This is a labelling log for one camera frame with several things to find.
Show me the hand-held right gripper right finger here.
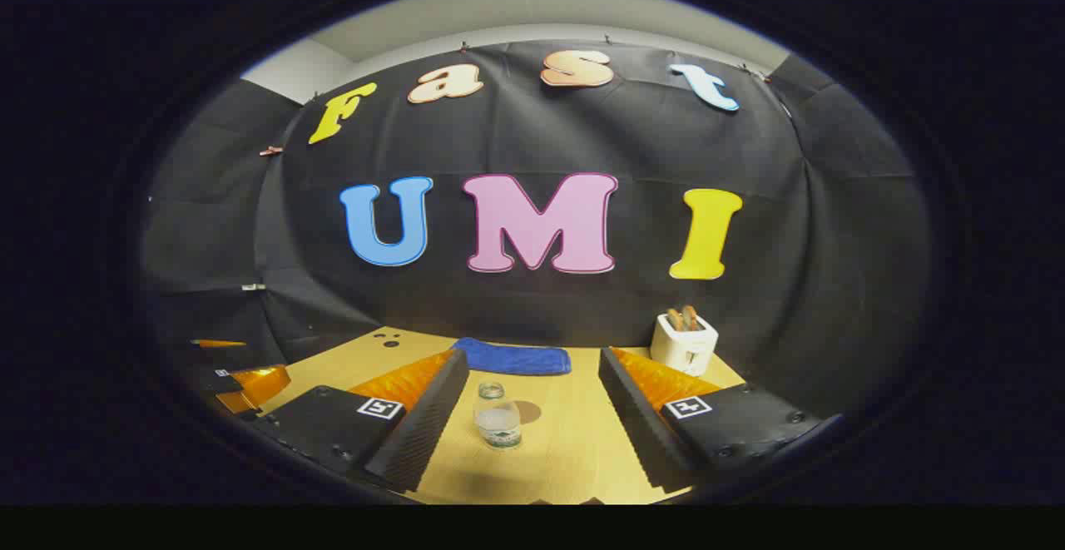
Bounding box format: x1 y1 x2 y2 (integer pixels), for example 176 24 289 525
597 346 845 493

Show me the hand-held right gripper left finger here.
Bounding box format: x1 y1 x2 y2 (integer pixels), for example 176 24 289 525
250 349 471 494

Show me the clear plastic water bottle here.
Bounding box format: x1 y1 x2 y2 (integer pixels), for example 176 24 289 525
473 381 523 449

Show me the blue towel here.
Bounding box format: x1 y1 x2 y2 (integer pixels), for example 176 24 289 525
452 337 572 377

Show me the black backdrop cloth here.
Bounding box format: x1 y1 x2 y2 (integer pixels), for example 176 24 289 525
141 41 933 418

